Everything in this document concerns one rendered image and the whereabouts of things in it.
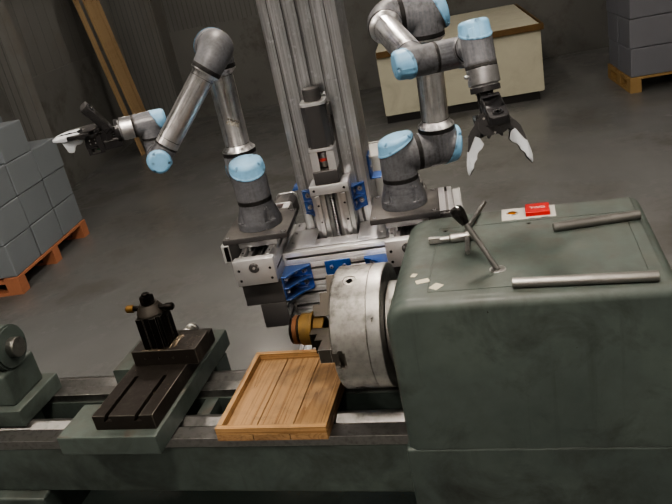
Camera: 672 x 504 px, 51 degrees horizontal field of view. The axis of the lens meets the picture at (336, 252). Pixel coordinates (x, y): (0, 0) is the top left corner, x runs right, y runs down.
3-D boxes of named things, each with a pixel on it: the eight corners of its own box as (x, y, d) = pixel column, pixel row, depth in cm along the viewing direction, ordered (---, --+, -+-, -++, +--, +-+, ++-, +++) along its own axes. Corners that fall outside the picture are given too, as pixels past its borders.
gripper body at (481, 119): (506, 133, 171) (497, 83, 169) (512, 133, 163) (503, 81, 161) (475, 139, 172) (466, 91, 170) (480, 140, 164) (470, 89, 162)
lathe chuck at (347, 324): (396, 322, 199) (374, 237, 180) (386, 413, 176) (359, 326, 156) (365, 324, 201) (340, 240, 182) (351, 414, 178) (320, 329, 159)
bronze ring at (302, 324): (326, 303, 184) (293, 305, 186) (318, 321, 176) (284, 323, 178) (333, 333, 187) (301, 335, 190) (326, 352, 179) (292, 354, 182)
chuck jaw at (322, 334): (353, 323, 176) (344, 350, 165) (356, 340, 178) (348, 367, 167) (311, 326, 178) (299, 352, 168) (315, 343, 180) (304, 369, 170)
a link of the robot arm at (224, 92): (234, 195, 239) (191, 33, 218) (229, 184, 253) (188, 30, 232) (268, 186, 241) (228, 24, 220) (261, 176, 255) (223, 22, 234)
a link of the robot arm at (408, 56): (353, -1, 206) (395, 48, 166) (389, -9, 207) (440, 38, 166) (359, 38, 212) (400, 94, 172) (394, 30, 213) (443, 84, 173)
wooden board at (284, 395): (354, 358, 206) (352, 346, 204) (328, 439, 174) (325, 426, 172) (259, 363, 214) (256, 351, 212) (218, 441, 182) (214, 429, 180)
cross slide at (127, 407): (215, 340, 220) (211, 327, 218) (156, 429, 182) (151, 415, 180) (164, 343, 224) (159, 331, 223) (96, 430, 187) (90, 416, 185)
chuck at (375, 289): (408, 322, 198) (387, 236, 179) (399, 413, 175) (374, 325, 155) (396, 322, 199) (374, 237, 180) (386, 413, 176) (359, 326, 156)
